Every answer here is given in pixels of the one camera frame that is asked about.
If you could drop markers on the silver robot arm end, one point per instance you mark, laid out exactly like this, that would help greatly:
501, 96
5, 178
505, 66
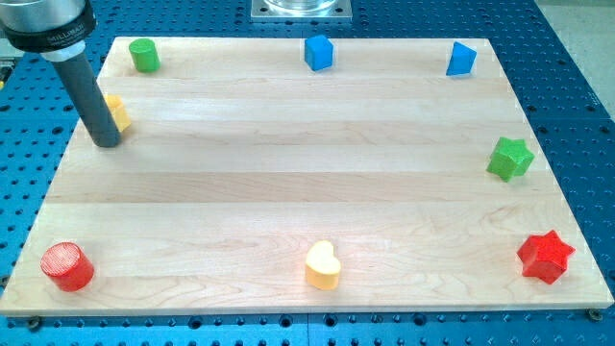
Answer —
56, 29

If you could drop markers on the blue cube block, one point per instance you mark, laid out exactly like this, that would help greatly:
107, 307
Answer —
318, 52

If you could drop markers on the light wooden board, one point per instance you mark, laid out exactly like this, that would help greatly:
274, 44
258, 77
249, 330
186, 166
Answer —
239, 158

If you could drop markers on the yellow heart block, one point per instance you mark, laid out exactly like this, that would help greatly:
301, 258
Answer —
322, 266

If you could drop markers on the blue wedge block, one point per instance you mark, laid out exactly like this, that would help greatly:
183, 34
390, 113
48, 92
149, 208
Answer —
462, 60

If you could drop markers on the green star block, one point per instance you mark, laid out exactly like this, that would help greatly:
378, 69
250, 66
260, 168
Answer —
510, 158

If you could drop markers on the green cylinder block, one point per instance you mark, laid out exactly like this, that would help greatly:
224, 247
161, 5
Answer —
144, 55

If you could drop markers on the yellow block behind rod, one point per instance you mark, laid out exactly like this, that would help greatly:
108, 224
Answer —
118, 112

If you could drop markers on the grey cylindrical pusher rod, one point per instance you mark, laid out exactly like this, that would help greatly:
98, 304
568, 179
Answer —
80, 83

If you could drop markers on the red star block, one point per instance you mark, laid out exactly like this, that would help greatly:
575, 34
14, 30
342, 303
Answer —
545, 257

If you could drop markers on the red cylinder block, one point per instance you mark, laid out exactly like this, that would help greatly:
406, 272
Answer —
67, 266

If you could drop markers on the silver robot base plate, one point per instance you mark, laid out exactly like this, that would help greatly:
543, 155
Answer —
293, 10

